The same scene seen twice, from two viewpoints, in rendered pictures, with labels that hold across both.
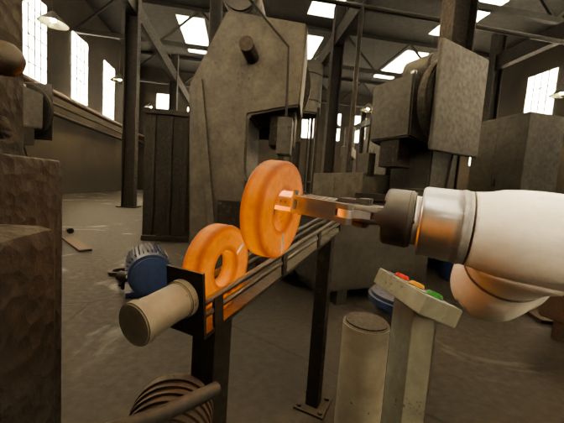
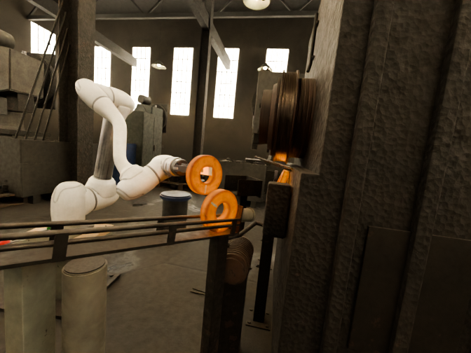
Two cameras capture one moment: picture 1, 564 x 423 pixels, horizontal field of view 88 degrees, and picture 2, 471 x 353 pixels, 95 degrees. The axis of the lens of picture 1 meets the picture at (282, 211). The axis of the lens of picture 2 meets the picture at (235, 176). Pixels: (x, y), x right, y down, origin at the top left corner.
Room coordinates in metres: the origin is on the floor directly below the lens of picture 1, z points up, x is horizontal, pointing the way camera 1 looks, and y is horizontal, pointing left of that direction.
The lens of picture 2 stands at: (1.21, 0.39, 0.92)
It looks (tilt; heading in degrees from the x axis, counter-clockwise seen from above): 7 degrees down; 199
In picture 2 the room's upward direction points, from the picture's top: 5 degrees clockwise
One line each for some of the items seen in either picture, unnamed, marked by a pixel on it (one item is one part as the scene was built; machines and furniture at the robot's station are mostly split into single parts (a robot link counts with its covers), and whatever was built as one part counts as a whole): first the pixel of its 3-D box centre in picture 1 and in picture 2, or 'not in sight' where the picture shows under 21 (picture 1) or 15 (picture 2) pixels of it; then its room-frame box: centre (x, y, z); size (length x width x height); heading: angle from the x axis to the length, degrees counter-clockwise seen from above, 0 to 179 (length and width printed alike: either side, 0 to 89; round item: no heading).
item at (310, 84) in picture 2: not in sight; (299, 120); (0.01, 0.30, 1.11); 0.47 x 0.10 x 0.47; 9
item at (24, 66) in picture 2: not in sight; (13, 104); (-1.50, -5.42, 1.42); 1.43 x 1.22 x 2.85; 104
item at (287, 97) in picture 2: not in sight; (284, 118); (0.02, 0.22, 1.11); 0.47 x 0.06 x 0.47; 9
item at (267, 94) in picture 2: not in sight; (265, 118); (0.04, 0.13, 1.11); 0.28 x 0.06 x 0.28; 9
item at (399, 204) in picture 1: (378, 214); (183, 167); (0.40, -0.13, 0.83); 0.09 x 0.08 x 0.07; 64
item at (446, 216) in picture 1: (439, 223); (174, 167); (0.37, -0.20, 0.82); 0.09 x 0.06 x 0.09; 154
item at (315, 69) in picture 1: (302, 141); not in sight; (9.05, -0.49, 2.25); 0.92 x 0.92 x 4.50
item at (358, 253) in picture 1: (352, 242); not in sight; (2.65, -0.66, 0.39); 1.03 x 0.83 x 0.77; 114
